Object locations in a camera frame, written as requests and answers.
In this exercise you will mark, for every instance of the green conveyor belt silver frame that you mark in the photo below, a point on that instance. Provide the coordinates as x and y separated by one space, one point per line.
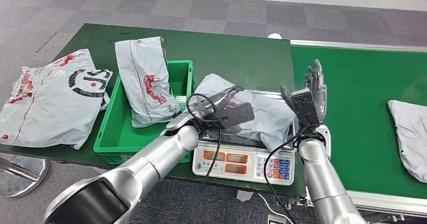
360 79

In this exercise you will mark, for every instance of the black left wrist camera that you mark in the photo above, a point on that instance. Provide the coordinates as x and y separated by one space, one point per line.
237 115

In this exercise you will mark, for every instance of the electronic scale with steel tray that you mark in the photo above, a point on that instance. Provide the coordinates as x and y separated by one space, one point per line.
240 162

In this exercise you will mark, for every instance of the floor power strip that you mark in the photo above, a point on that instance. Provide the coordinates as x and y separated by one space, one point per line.
275 219

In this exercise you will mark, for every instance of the grey parcel bag red print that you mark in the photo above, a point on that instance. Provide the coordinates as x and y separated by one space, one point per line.
267 115
143 82
410 135

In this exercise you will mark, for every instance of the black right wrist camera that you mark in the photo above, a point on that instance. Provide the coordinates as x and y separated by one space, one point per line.
303 105

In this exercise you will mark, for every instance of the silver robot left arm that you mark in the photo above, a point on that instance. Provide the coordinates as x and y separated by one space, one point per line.
156 165

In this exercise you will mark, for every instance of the chrome round chair base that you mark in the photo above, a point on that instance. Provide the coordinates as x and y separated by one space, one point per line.
20 179

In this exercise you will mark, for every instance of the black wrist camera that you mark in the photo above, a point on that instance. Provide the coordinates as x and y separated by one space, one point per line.
237 115
303 105

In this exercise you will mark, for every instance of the green plastic crate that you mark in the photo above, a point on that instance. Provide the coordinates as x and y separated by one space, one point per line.
113 139

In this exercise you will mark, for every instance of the conveyor connector box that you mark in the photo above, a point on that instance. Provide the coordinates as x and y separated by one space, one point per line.
287 202

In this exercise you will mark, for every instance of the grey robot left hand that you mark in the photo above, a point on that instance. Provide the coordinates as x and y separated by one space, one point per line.
222 99

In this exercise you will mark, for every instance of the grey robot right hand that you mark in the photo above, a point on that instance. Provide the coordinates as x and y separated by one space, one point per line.
322 95

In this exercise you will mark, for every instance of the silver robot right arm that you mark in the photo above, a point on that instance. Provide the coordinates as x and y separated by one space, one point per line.
320 182

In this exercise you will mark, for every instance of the large grey bag black logo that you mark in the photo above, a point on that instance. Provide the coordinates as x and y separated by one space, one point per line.
50 109

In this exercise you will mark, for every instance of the small white round object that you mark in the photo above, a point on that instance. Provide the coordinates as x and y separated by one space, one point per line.
274 36

